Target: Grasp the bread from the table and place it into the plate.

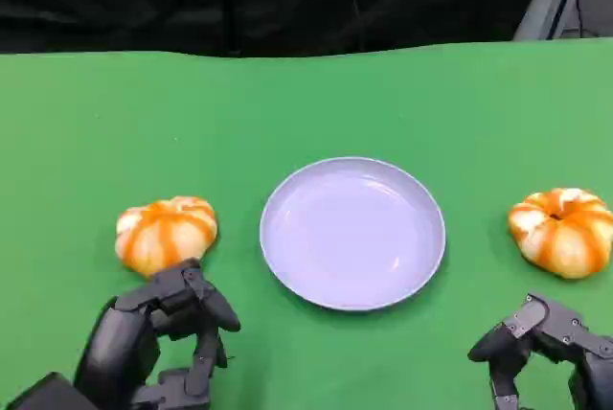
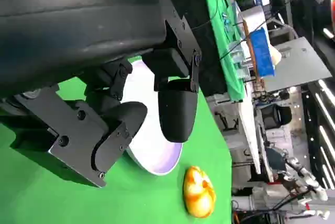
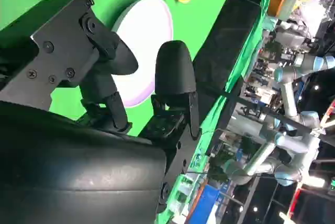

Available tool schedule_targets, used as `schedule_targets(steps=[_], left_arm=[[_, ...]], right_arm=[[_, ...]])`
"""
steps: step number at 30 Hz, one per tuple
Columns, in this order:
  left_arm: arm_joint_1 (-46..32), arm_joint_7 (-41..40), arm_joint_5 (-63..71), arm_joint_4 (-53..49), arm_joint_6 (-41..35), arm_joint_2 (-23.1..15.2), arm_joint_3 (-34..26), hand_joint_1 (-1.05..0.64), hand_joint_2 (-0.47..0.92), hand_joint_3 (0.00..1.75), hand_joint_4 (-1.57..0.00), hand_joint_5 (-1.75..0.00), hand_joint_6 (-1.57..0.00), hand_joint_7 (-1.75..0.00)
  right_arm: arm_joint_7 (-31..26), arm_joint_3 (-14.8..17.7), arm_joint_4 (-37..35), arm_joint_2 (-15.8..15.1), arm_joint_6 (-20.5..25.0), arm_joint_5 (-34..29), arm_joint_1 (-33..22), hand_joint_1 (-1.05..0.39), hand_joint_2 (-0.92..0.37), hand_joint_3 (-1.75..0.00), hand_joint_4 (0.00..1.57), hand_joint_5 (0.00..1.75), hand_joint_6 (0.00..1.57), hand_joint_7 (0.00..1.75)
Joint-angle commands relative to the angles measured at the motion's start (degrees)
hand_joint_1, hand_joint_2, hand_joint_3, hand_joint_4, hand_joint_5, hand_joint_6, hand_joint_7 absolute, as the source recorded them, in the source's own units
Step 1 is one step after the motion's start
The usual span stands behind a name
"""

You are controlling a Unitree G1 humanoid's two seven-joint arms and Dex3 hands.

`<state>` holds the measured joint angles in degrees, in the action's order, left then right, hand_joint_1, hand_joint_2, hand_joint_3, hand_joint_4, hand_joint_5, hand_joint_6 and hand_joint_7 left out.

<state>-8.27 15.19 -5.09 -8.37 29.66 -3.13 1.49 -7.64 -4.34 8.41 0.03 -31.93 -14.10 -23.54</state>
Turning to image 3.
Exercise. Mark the lilac plate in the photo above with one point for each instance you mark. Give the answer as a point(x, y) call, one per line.
point(146, 25)

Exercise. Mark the black backdrop curtain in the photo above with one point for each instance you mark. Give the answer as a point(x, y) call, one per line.
point(227, 38)

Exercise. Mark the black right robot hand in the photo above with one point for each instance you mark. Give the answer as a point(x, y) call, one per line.
point(65, 171)

